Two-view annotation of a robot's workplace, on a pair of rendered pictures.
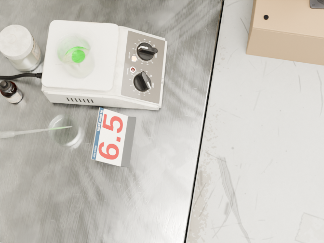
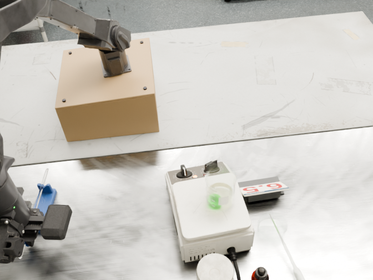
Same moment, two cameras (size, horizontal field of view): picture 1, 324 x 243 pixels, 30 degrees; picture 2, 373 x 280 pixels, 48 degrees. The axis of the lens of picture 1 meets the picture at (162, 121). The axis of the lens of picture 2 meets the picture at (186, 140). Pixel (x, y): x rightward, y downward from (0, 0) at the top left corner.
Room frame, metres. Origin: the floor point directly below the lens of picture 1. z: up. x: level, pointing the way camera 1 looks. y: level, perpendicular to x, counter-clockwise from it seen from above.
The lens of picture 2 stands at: (0.59, 0.48, 1.61)
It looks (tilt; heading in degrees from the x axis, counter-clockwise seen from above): 47 degrees down; 247
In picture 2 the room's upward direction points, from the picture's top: 3 degrees counter-clockwise
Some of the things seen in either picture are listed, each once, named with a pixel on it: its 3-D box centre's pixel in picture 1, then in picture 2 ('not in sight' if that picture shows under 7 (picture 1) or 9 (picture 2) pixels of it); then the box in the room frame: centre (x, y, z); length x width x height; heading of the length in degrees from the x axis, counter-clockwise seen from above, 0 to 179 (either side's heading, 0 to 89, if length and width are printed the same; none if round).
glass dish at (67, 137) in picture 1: (64, 130); (272, 227); (0.29, 0.17, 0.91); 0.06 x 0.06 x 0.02
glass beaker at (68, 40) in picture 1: (78, 56); (219, 187); (0.37, 0.12, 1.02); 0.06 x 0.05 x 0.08; 102
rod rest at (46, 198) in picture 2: not in sight; (40, 205); (0.67, -0.07, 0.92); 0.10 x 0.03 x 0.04; 61
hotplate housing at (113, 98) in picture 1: (100, 65); (206, 206); (0.39, 0.09, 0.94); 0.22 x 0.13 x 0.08; 76
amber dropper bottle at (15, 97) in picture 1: (8, 89); (260, 278); (0.37, 0.25, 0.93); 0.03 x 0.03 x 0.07
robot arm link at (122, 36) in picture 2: not in sight; (107, 34); (0.42, -0.30, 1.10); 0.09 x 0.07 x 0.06; 136
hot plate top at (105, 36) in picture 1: (81, 55); (210, 204); (0.39, 0.12, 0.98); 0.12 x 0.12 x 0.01; 76
